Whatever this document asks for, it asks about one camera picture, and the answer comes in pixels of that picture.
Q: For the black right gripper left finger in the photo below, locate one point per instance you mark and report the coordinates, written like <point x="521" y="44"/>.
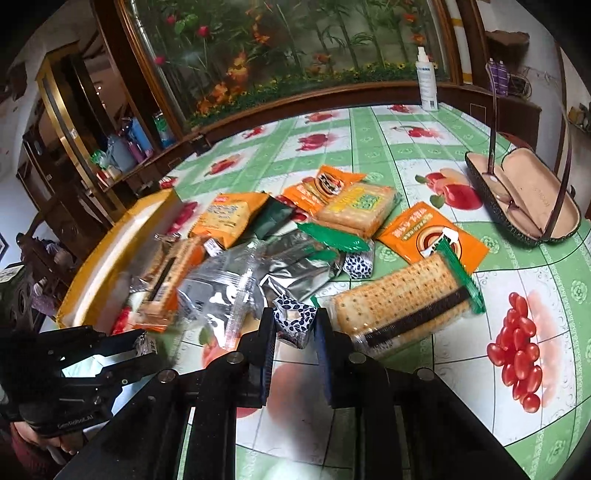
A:
<point x="239" y="379"/>

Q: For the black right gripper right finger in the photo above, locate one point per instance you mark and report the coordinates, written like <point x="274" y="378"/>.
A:
<point x="355" y="381"/>

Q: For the long cracker pack green ends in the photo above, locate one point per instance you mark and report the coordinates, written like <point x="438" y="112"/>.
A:
<point x="386" y="315"/>

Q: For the blue white patterned candy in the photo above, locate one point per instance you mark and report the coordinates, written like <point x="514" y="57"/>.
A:
<point x="294" y="321"/>

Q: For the clear silver snack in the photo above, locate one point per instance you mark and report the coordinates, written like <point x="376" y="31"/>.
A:
<point x="223" y="292"/>

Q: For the silver foil snack bag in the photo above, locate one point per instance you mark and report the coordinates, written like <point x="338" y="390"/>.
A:
<point x="297" y="266"/>

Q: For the cracker pack orange ends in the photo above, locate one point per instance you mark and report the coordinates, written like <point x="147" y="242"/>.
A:
<point x="159" y="306"/>

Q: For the orange cheese biscuit bag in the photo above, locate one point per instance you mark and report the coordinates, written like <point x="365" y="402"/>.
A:
<point x="227" y="216"/>

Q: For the person's left hand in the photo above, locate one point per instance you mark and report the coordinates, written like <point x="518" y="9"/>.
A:
<point x="28" y="445"/>

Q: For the yellow cardboard box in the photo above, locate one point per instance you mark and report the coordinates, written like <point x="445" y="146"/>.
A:
<point x="101" y="285"/>

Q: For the orange round-logo snack packet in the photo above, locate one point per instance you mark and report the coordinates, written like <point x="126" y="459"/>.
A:
<point x="415" y="233"/>

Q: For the yellow green biscuit pack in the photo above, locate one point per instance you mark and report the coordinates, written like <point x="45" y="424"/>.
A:
<point x="360" y="209"/>

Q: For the dark green snack packet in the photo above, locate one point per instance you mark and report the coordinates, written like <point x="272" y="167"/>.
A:
<point x="272" y="215"/>

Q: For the small orange logo snack packet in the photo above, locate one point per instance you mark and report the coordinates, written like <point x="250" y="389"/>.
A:
<point x="313" y="193"/>

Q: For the dark-framed eyeglasses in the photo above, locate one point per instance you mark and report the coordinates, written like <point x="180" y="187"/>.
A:
<point x="493" y="138"/>

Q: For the open glasses case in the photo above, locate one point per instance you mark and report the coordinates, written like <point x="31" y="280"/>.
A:
<point x="524" y="196"/>

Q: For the wooden display shelf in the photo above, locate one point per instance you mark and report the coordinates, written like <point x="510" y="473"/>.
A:
<point x="83" y="126"/>

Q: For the white spray bottle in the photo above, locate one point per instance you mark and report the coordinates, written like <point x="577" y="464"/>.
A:
<point x="427" y="81"/>

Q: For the flower aquarium display panel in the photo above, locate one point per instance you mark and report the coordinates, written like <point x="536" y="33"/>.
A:
<point x="206" y="60"/>

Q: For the purple bottles pair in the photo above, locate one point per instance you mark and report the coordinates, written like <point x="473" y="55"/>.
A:
<point x="499" y="77"/>

